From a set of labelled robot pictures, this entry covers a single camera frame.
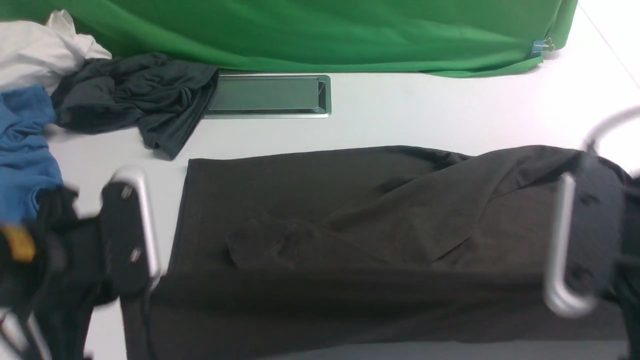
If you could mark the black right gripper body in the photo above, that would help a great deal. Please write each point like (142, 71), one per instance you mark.
(628, 274)

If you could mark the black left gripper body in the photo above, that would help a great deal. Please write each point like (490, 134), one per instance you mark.
(75, 273)

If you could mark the gray long-sleeved shirt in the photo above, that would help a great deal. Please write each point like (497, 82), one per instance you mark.
(301, 251)

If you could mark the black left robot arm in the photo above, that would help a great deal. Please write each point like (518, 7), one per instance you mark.
(22, 283)

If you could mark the blue crumpled t-shirt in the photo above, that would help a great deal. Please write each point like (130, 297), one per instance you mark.
(27, 165)

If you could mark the blue binder clip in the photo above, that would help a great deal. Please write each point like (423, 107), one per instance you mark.
(541, 46)

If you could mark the dark teal crumpled garment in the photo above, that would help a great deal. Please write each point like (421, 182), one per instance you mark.
(164, 98)

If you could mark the white crumpled garment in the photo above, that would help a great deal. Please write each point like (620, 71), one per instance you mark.
(36, 54)

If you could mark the green backdrop cloth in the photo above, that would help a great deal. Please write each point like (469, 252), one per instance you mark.
(451, 38)

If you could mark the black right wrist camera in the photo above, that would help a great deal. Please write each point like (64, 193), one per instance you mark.
(587, 231)

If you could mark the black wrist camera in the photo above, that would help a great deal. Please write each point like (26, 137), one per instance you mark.
(127, 228)
(587, 231)

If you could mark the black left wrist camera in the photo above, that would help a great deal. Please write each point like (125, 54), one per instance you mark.
(127, 228)

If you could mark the metal table cable hatch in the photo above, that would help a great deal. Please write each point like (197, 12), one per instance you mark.
(271, 96)

